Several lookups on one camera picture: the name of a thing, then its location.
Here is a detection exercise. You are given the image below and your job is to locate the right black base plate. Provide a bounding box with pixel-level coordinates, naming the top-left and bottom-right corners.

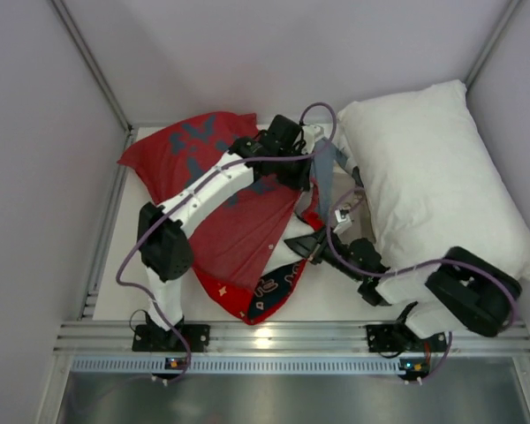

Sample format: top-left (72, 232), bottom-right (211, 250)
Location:
top-left (365, 323), bottom-right (447, 354)

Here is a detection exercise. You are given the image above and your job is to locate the right aluminium corner post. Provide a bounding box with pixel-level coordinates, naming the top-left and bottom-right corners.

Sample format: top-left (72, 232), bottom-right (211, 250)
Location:
top-left (464, 0), bottom-right (526, 92)

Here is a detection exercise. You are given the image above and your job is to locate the white slotted cable duct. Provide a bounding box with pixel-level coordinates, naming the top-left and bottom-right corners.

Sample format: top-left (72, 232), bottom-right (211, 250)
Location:
top-left (71, 355), bottom-right (427, 375)

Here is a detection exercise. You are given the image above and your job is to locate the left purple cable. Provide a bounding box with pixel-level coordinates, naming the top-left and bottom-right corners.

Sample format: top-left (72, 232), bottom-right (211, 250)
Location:
top-left (114, 102), bottom-right (337, 385)

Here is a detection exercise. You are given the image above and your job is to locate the blue grey pillowcase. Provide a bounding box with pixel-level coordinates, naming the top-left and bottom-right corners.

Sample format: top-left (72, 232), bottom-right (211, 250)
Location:
top-left (311, 137), bottom-right (363, 223)

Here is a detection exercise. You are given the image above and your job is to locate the aluminium corner post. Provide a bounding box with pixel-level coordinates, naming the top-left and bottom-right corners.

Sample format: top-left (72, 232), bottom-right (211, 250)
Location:
top-left (48, 0), bottom-right (133, 133)
top-left (464, 0), bottom-right (526, 92)

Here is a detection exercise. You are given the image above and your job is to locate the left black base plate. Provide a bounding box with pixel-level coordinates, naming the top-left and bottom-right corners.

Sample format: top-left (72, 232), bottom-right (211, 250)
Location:
top-left (132, 324), bottom-right (210, 352)

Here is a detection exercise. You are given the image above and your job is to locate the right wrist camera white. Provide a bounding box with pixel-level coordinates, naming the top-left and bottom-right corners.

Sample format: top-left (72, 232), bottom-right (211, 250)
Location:
top-left (333, 203), bottom-right (360, 235)

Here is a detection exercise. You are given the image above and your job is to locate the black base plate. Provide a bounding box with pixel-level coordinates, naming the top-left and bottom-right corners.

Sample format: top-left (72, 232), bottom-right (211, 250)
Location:
top-left (132, 324), bottom-right (210, 352)
top-left (365, 323), bottom-right (447, 354)

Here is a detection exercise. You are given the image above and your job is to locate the white bare pillow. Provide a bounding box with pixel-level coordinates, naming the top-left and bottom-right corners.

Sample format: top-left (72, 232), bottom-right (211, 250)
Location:
top-left (337, 80), bottom-right (530, 281)

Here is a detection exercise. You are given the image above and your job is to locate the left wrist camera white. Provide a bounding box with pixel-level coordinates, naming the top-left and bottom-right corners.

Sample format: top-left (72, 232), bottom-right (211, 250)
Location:
top-left (302, 124), bottom-right (324, 155)

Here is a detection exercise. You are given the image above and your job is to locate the aluminium mounting rail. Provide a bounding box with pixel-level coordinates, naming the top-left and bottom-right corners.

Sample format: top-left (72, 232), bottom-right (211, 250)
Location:
top-left (53, 321), bottom-right (530, 357)

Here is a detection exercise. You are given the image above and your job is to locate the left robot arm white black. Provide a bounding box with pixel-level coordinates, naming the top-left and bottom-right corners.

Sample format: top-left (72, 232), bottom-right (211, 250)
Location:
top-left (122, 112), bottom-right (320, 352)

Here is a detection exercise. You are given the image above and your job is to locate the purple cable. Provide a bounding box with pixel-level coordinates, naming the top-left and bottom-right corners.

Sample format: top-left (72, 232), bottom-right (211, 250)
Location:
top-left (326, 185), bottom-right (520, 381)
top-left (114, 102), bottom-right (337, 385)

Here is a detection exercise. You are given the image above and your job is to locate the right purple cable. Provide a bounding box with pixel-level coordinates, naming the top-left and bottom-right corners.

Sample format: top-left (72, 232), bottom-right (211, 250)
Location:
top-left (326, 185), bottom-right (520, 381)

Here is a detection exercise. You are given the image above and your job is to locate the left aluminium corner post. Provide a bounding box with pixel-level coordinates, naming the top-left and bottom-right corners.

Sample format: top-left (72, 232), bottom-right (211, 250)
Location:
top-left (48, 0), bottom-right (133, 133)

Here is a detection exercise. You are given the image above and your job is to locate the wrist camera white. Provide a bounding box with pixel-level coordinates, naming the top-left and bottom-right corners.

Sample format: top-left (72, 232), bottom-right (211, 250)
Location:
top-left (333, 203), bottom-right (360, 235)
top-left (302, 124), bottom-right (324, 155)

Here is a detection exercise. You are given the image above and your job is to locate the red pillowcase with grey print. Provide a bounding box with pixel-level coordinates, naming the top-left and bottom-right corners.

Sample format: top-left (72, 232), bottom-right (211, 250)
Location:
top-left (118, 111), bottom-right (321, 325)

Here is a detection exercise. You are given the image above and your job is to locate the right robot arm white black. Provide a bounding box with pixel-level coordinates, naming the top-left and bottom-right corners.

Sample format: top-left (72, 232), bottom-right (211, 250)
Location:
top-left (284, 226), bottom-right (522, 343)

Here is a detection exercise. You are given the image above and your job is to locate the beige grey pillowcase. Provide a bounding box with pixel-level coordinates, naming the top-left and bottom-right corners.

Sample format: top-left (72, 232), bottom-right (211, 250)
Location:
top-left (331, 171), bottom-right (375, 244)

